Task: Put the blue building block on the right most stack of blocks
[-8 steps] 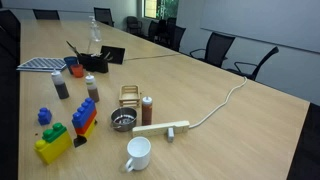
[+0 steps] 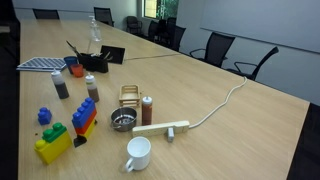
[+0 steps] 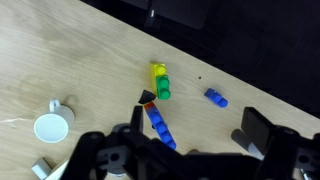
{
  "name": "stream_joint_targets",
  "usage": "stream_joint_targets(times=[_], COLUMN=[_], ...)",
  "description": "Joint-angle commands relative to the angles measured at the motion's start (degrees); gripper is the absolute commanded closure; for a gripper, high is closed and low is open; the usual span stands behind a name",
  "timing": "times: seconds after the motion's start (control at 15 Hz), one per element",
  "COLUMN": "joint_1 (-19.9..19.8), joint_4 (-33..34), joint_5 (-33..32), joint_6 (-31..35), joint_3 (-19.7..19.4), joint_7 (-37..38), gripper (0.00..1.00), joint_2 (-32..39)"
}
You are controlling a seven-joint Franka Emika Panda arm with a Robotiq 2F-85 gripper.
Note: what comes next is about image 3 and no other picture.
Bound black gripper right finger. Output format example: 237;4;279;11
240;106;278;160

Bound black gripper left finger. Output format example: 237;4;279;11
130;105;145;133

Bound small blue building block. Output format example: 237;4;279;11
203;87;230;109

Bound red building block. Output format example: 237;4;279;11
143;101;156;112

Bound long blue building block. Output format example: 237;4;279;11
146;105;178;151

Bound large yellow building block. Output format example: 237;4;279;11
150;62;168;96

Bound black clip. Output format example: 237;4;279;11
138;89;157;104

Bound white mug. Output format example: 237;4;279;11
33;98;76;144

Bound grey plug adapter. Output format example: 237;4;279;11
31;157;53;180

